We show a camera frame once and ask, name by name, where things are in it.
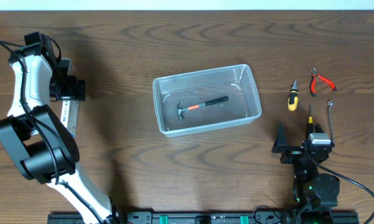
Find right black cable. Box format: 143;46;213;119
303;149;374;224

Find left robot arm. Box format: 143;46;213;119
0;42;124;223

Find stubby yellow black screwdriver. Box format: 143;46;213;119
288;80;298;111

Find silver wrench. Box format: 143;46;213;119
327;100;334;141

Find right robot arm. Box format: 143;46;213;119
271;124;340;224

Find blue white cardboard box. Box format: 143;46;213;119
60;100;80;137

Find clear plastic container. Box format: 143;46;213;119
152;64;262;138

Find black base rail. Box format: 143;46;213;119
47;210;360;224

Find left black cable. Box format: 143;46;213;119
0;33;105;224

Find thin yellow black screwdriver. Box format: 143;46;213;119
307;104;314;134

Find small claw hammer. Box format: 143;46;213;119
176;96;229;120

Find black cable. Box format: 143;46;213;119
0;33;105;224
303;149;374;224

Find red handled pliers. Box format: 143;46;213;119
309;68;337;97

